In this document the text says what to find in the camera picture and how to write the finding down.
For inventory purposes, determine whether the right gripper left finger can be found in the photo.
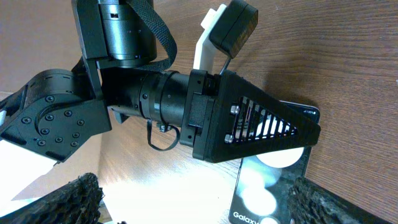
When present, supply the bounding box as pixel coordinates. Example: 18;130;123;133
1;172;103;224

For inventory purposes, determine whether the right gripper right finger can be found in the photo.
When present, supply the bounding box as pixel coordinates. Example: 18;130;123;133
287;177;388;224

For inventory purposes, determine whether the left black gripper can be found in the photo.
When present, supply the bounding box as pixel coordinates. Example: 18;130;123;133
180;69;321;163

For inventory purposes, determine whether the black Galaxy smartphone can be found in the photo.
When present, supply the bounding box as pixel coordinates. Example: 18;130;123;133
228;100;321;224

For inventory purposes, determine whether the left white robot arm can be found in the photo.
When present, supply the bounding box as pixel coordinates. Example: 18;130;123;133
1;0;321;163

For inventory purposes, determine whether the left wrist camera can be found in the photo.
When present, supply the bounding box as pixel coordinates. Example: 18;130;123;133
193;0;258;73

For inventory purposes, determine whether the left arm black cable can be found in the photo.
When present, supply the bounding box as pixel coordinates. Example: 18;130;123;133
126;0;181;152

